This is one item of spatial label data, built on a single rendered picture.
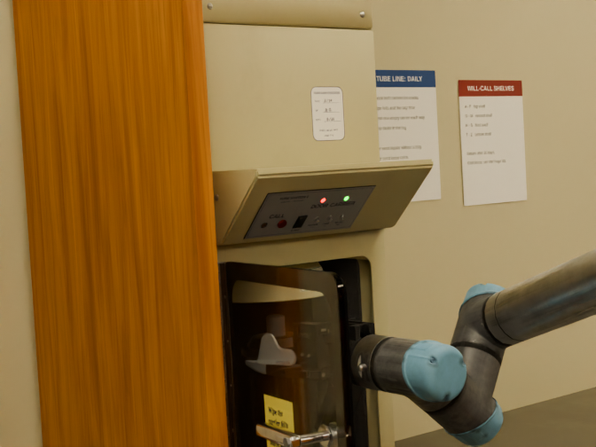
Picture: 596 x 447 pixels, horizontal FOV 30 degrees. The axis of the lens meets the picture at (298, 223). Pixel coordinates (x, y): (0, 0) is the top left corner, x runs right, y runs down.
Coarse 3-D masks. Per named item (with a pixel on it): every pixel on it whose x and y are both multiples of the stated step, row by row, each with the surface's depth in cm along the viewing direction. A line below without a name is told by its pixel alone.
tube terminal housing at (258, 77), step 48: (240, 48) 154; (288, 48) 159; (336, 48) 164; (240, 96) 154; (288, 96) 159; (240, 144) 154; (288, 144) 159; (336, 144) 164; (288, 240) 159; (336, 240) 165; (384, 288) 171; (384, 432) 171
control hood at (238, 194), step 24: (288, 168) 145; (312, 168) 147; (336, 168) 149; (360, 168) 152; (384, 168) 155; (408, 168) 158; (216, 192) 149; (240, 192) 144; (264, 192) 145; (384, 192) 160; (408, 192) 163; (216, 216) 149; (240, 216) 146; (360, 216) 161; (384, 216) 165; (216, 240) 149; (240, 240) 150; (264, 240) 154
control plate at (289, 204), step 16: (272, 192) 146; (288, 192) 147; (304, 192) 149; (320, 192) 151; (336, 192) 153; (352, 192) 155; (368, 192) 157; (272, 208) 148; (288, 208) 150; (304, 208) 152; (320, 208) 154; (336, 208) 156; (352, 208) 158; (256, 224) 149; (272, 224) 151; (288, 224) 153; (304, 224) 155; (320, 224) 157; (336, 224) 159
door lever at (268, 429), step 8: (264, 424) 132; (256, 432) 132; (264, 432) 131; (272, 432) 129; (280, 432) 128; (288, 432) 127; (320, 432) 127; (328, 432) 127; (272, 440) 129; (280, 440) 127; (288, 440) 125; (296, 440) 125; (304, 440) 126; (312, 440) 127; (320, 440) 127; (328, 440) 127
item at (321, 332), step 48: (240, 288) 145; (288, 288) 133; (336, 288) 123; (240, 336) 146; (288, 336) 134; (336, 336) 124; (240, 384) 147; (288, 384) 135; (336, 384) 125; (240, 432) 148; (336, 432) 126
